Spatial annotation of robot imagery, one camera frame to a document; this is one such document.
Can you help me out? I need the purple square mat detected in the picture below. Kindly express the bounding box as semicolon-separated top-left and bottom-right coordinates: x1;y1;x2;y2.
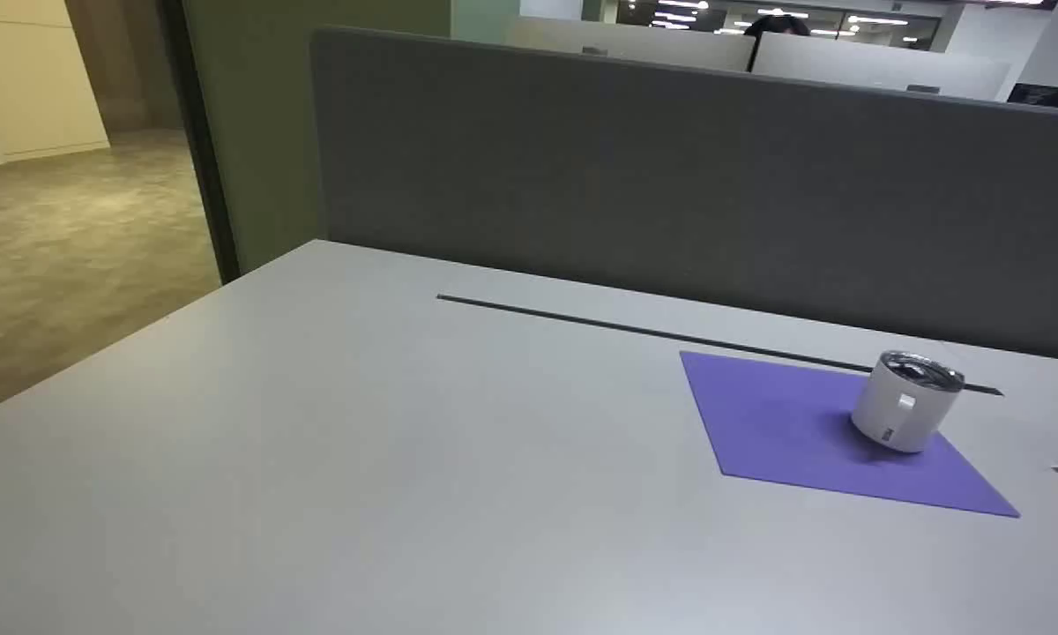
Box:
679;353;1015;520

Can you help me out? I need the black object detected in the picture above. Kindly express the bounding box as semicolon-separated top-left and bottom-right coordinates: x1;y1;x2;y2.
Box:
880;349;965;393

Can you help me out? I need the white cup-shaped strainer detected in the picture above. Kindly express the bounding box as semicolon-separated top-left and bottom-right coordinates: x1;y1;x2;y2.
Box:
851;355;965;456

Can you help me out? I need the grey desk divider panel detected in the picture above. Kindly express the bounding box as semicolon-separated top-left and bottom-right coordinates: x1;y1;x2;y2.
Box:
311;27;1058;355

